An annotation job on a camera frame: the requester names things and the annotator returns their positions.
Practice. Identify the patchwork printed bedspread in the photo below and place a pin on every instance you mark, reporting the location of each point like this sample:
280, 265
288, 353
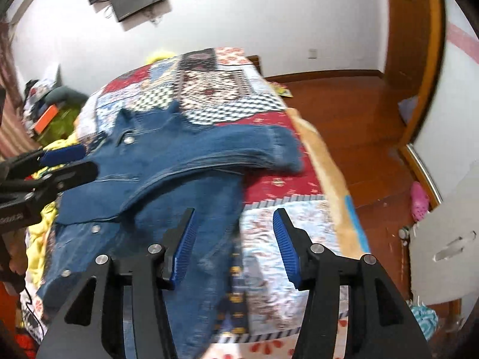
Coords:
292, 232

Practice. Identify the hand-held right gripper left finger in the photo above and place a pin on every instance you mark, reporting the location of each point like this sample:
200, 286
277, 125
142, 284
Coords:
183, 247

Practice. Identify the teal patterned cloth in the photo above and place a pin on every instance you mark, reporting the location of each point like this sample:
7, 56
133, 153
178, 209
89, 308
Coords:
424, 318

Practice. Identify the striped brown curtain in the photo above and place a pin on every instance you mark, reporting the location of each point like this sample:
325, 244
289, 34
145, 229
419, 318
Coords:
11, 127

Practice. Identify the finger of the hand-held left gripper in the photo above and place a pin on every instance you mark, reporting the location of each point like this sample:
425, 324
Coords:
63, 154
75, 172

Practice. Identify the pile of household clutter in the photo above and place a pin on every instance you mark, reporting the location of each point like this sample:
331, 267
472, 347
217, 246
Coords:
37, 93

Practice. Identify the yellow packet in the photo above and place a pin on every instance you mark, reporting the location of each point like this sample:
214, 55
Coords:
283, 89

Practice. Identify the beige bed sheet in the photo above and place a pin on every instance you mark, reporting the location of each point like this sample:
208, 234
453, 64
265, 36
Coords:
329, 164

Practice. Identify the green patterned cloth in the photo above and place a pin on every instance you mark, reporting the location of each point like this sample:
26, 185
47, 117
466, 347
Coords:
65, 127

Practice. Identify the pink shoe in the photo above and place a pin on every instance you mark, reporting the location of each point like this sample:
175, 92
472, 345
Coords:
419, 200

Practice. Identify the blue denim jacket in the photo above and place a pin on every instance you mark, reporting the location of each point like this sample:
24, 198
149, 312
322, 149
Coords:
187, 157

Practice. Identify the yellow cartoon print blanket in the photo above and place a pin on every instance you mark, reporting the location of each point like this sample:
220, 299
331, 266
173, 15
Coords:
41, 239

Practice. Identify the brown wooden wardrobe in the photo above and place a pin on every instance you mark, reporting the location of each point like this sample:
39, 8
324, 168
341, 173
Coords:
411, 45

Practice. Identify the small black wall monitor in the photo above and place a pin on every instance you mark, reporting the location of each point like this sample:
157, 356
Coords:
138, 3

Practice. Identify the yellow plush toy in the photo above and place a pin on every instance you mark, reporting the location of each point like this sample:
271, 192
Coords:
159, 54

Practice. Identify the orange box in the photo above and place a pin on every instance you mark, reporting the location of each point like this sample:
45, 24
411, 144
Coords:
45, 119

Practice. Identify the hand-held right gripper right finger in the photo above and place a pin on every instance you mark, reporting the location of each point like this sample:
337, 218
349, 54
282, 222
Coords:
286, 247

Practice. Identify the white wall socket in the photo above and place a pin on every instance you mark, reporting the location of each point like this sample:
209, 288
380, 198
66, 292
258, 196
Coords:
312, 54

